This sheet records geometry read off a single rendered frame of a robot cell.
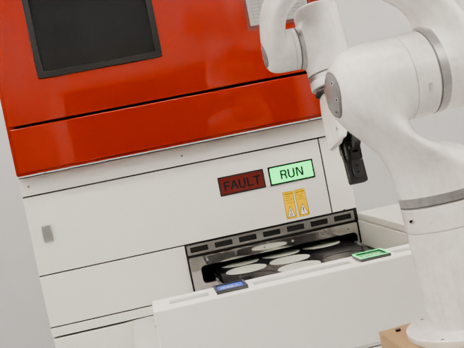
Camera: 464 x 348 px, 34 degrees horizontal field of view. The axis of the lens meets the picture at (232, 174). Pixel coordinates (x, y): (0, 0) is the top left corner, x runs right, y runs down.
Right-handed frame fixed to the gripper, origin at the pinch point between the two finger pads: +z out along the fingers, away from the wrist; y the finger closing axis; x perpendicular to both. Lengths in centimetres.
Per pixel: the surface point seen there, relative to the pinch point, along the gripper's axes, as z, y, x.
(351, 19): -93, -192, 72
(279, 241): 6, -59, -6
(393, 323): 27.2, -1.2, 0.3
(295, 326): 23.9, -0.5, -16.8
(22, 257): -19, -207, -93
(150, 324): 19, -54, -42
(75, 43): -50, -44, -46
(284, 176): -10, -57, -2
